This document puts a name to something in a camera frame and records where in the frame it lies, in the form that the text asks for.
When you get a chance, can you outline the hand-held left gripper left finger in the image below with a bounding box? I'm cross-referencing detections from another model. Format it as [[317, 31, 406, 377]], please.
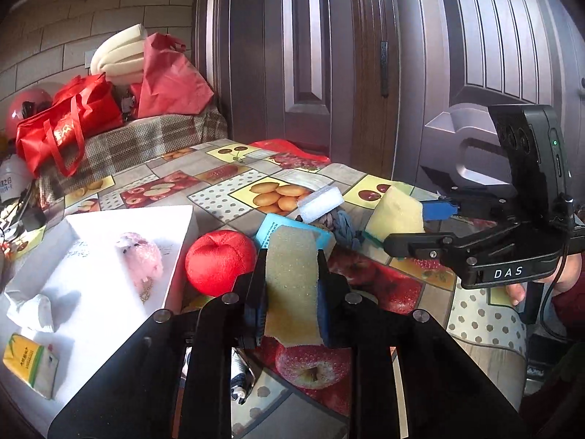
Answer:
[[48, 249, 270, 439]]

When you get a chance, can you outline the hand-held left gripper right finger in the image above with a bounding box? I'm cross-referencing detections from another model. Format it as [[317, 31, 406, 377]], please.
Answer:
[[315, 248, 531, 439]]

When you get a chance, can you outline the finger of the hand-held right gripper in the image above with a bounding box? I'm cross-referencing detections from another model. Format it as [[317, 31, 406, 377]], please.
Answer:
[[383, 219, 518, 263], [419, 165, 508, 222]]

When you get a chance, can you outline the yellow sponge with green pad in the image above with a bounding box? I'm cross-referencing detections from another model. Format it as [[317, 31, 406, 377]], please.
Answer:
[[263, 226, 352, 346], [366, 185, 427, 250]]

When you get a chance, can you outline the red plush apple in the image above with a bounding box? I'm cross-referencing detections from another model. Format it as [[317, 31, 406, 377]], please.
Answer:
[[185, 230, 257, 297]]

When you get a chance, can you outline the knotted rope toy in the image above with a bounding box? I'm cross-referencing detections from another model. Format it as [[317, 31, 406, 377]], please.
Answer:
[[313, 208, 364, 250]]

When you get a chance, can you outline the teal blue sponge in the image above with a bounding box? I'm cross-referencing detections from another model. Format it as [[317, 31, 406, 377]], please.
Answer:
[[253, 213, 335, 259]]

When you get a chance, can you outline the white foam block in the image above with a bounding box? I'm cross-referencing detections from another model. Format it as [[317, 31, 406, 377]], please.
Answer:
[[297, 186, 344, 224]]

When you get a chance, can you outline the pink plush toy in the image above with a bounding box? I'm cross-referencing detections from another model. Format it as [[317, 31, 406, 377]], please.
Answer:
[[114, 232, 164, 293]]

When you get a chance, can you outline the white cardboard box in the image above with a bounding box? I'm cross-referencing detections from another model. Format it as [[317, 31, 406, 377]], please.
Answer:
[[0, 204, 198, 439]]

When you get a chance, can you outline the yellow green tissue packet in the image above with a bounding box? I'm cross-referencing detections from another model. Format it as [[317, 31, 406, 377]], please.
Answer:
[[2, 333, 60, 399]]

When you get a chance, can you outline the person's right forearm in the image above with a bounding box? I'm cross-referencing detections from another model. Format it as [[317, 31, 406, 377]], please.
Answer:
[[551, 290, 585, 344]]

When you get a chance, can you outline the person's right hand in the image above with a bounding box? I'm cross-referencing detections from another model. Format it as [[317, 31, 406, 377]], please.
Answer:
[[507, 254, 585, 307]]

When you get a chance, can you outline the fruit print tablecloth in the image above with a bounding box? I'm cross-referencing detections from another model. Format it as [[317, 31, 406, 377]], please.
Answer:
[[39, 137, 531, 439]]

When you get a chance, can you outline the red cloth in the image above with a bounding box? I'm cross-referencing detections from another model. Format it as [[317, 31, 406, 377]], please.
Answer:
[[249, 138, 331, 165]]

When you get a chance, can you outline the plaid blanket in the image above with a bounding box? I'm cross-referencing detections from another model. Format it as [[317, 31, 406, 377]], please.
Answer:
[[37, 110, 229, 202]]

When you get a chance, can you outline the salmon red fabric bag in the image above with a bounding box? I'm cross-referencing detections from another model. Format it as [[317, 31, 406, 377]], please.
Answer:
[[130, 32, 215, 120]]

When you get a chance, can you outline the bright red tote bag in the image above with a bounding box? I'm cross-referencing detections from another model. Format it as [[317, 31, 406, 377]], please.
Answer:
[[16, 73, 124, 179]]

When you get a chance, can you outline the cream foam roll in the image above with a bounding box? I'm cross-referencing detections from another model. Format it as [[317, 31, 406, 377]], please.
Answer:
[[89, 24, 148, 85]]

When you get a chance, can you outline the red helmet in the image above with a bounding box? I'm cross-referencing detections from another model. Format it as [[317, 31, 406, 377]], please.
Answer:
[[5, 83, 65, 135]]

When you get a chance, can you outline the grey door pull handle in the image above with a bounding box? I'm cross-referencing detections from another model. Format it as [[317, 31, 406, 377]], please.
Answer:
[[423, 103, 501, 184]]

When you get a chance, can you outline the black braided cable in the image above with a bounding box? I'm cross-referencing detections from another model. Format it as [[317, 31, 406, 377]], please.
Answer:
[[539, 196, 585, 344]]

